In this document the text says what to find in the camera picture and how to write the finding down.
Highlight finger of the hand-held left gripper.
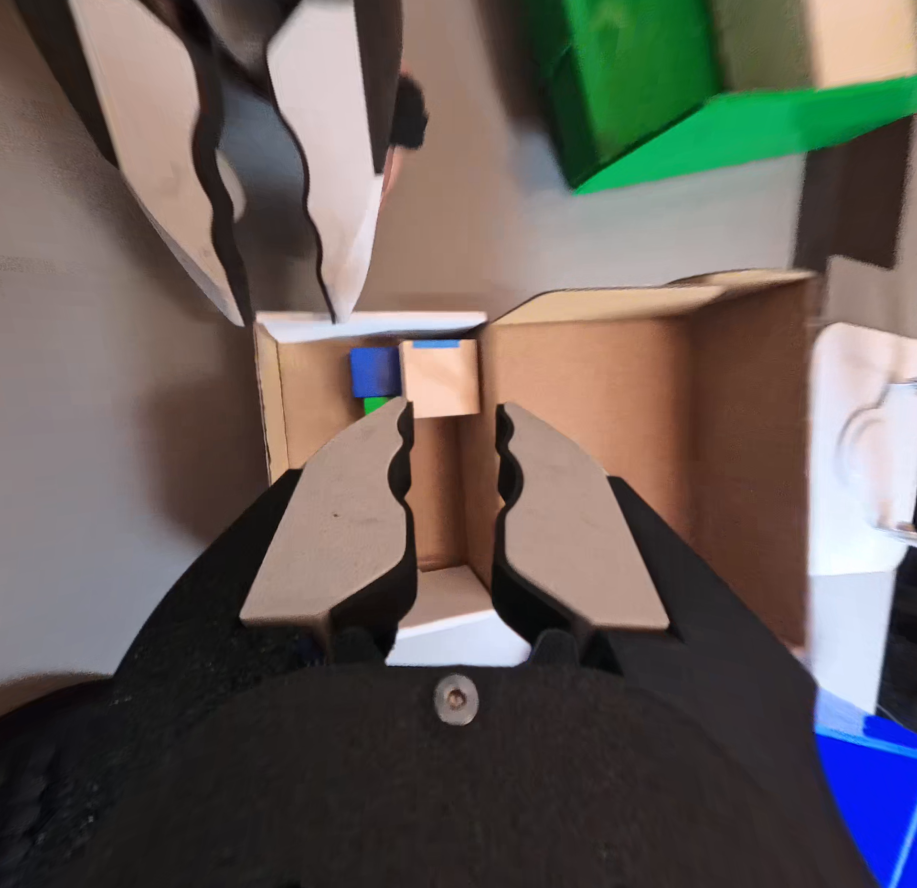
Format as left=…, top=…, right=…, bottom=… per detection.
left=61, top=0, right=254, bottom=328
left=265, top=0, right=388, bottom=325

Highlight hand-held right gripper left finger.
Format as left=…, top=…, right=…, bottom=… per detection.
left=239, top=398, right=420, bottom=656

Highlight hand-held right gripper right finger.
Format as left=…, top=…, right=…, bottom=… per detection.
left=490, top=401, right=672, bottom=645

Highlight green plastic bin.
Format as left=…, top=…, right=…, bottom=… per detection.
left=516, top=0, right=917, bottom=194

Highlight blue plastic bin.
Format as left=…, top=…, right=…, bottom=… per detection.
left=813, top=687, right=917, bottom=888

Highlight grey desk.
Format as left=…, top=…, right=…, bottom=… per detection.
left=0, top=0, right=917, bottom=717

